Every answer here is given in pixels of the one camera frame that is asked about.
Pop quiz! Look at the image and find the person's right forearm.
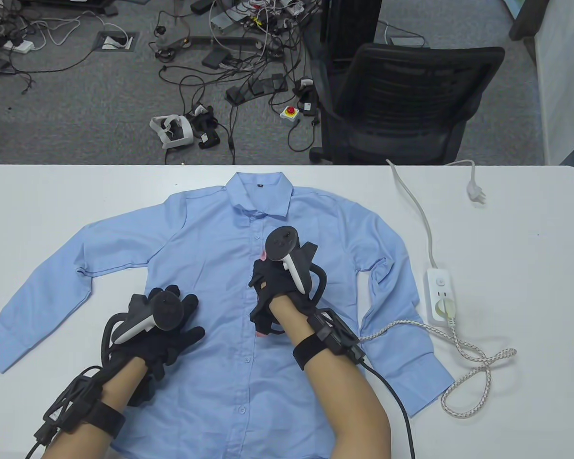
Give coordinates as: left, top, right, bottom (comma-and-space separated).
270, 292, 393, 459

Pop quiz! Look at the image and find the white partition panel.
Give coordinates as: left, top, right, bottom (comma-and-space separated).
536, 0, 574, 165

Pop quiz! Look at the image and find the white braided iron cord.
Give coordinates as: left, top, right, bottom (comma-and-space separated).
359, 299, 517, 420

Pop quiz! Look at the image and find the white table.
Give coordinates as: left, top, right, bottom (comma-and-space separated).
0, 164, 574, 459

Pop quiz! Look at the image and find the black desk foot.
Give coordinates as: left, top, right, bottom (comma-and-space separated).
19, 0, 120, 17

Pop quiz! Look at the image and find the light blue long-sleeve shirt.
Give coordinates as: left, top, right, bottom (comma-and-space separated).
0, 172, 455, 459

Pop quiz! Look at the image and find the black computer tower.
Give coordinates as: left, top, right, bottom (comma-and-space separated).
320, 0, 382, 65

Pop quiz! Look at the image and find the grey floor socket box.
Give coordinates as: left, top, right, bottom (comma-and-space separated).
94, 32, 139, 52

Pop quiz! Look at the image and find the black and white controller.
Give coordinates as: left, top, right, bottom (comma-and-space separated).
265, 226, 329, 305
100, 291, 185, 370

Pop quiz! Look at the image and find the black mesh office chair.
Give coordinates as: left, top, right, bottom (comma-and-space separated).
309, 43, 506, 165

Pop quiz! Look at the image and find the silver aluminium profile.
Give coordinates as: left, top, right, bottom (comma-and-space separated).
210, 10, 256, 35

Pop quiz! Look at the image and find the grey desk leg base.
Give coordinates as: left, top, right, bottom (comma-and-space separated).
154, 23, 265, 52

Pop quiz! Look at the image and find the dark grey panel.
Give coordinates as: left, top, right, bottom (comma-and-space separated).
509, 0, 551, 41

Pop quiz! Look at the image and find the person's left hand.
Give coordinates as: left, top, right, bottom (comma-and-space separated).
109, 285, 206, 408

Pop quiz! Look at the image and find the person's left forearm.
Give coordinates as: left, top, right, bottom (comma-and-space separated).
43, 356, 149, 459

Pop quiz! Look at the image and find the person's right hand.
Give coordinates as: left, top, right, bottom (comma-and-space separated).
249, 258, 298, 338

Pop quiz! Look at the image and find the grey power strip cable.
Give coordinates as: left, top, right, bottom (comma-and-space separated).
386, 159, 487, 272

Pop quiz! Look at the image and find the white black handheld scanner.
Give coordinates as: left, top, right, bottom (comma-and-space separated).
294, 77, 319, 117

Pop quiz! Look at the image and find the white VR headset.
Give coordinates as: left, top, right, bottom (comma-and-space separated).
149, 115, 194, 150

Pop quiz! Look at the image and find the tangle of floor cables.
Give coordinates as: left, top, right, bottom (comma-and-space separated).
0, 0, 323, 165

